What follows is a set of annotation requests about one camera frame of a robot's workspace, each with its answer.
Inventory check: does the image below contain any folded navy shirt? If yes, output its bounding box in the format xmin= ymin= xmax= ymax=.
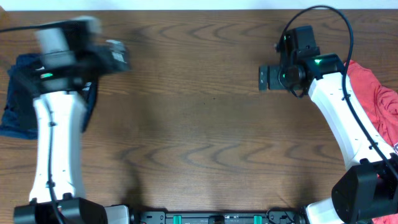
xmin=1 ymin=52 xmax=106 ymax=139

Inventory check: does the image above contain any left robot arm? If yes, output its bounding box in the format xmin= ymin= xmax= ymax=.
xmin=14 ymin=16 xmax=130 ymax=223

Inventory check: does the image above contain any black mounting rail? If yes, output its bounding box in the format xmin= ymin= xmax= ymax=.
xmin=108 ymin=210 xmax=307 ymax=224

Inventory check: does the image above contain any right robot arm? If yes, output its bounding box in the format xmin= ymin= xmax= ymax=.
xmin=259 ymin=26 xmax=397 ymax=223

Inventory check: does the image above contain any red t-shirt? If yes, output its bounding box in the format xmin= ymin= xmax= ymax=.
xmin=343 ymin=59 xmax=398 ymax=224

